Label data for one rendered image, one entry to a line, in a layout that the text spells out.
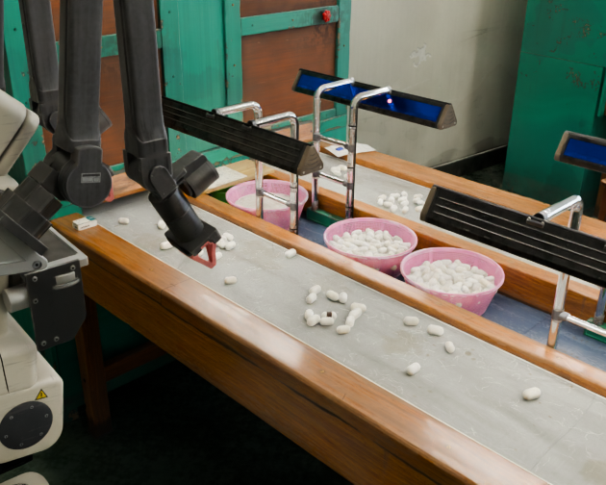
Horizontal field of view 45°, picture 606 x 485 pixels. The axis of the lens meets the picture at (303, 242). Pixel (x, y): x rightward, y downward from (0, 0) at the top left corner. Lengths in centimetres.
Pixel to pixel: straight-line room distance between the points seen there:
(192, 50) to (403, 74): 200
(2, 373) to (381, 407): 70
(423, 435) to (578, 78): 320
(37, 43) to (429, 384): 105
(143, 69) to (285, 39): 155
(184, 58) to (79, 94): 129
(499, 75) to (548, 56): 60
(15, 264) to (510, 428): 93
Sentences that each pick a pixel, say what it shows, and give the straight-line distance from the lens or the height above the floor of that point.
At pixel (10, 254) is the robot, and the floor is 114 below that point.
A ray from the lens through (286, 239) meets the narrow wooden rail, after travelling 208.
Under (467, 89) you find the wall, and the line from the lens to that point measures 472.
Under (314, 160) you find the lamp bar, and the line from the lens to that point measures 177.
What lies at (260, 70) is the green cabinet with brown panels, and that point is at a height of 108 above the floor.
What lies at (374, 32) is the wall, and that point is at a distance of 403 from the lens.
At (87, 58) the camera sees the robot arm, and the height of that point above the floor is 142.
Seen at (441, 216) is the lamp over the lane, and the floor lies 107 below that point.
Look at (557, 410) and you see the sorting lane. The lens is 156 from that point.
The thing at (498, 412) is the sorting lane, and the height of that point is 74.
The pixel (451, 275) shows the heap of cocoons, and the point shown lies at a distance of 199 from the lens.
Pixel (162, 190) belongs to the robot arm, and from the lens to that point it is 127.
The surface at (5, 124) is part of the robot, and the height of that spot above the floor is 131.
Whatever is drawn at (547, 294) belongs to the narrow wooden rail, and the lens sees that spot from 199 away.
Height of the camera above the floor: 165
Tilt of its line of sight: 26 degrees down
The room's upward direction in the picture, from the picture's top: 1 degrees clockwise
